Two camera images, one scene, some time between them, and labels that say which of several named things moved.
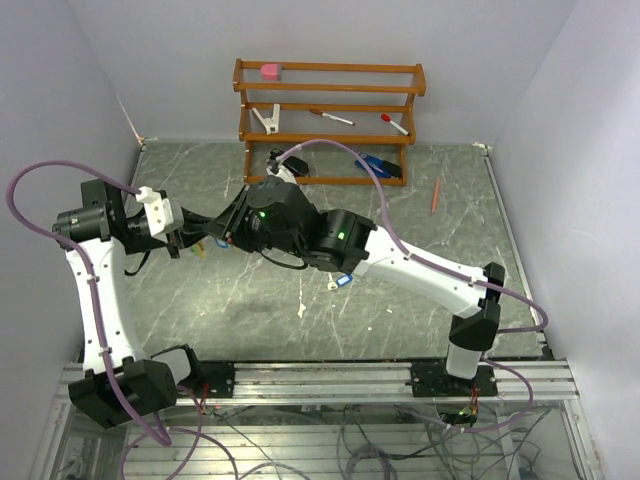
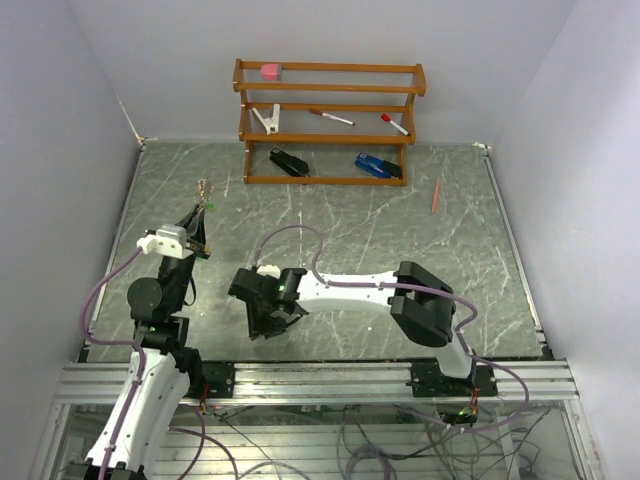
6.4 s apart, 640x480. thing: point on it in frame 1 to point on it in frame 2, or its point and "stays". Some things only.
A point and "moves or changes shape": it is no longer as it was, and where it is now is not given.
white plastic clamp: (271, 124) stays
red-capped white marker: (386, 118) stays
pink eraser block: (270, 72) stays
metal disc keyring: (201, 247) moves or changes shape
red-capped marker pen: (332, 116) stays
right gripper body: (249, 236) to (261, 321)
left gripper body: (178, 236) to (195, 247)
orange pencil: (435, 201) stays
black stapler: (296, 165) stays
